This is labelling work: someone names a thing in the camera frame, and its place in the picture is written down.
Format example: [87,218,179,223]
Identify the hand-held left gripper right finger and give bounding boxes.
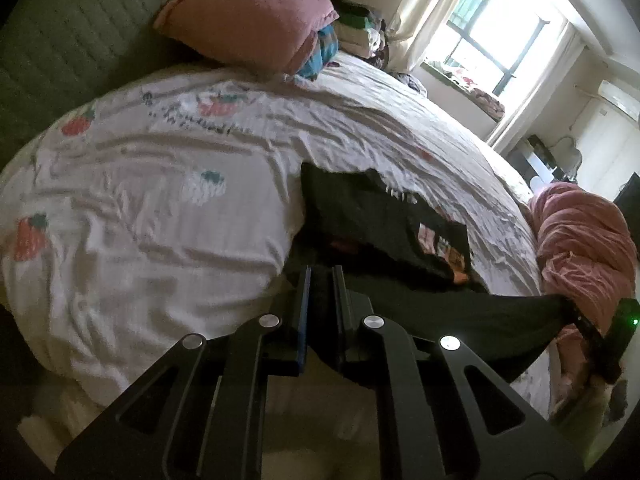
[330,265,586,480]

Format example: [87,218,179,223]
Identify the green quilted headboard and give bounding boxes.
[0,0,241,171]

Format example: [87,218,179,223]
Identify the pink crumpled blanket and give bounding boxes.
[527,182,640,411]

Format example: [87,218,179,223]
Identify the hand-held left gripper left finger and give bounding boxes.
[55,265,313,480]

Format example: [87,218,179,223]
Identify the white curtain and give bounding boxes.
[385,0,481,71]
[487,20,583,153]

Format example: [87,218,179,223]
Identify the pink pillow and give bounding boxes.
[152,0,336,73]

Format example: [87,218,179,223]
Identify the blue plaid folded blanket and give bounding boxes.
[295,22,341,81]

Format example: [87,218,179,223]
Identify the white air conditioner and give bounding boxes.
[597,80,640,121]

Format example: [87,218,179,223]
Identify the grey purple cloth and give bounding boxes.
[395,72,428,96]

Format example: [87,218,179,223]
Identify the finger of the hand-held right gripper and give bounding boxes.
[570,305,623,383]

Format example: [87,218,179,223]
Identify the window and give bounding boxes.
[422,0,551,96]

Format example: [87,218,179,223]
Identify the strawberry print bed sheet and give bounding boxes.
[0,52,556,431]

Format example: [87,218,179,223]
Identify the black monitor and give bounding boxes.
[612,172,640,221]

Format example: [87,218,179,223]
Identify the black long-sleeve shirt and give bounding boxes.
[282,162,581,383]

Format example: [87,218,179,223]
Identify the stack of folded clothes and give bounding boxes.
[327,0,391,68]

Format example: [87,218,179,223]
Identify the white desk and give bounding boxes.
[510,135,556,186]

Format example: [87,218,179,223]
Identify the clothes on window sill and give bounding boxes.
[470,87,506,121]

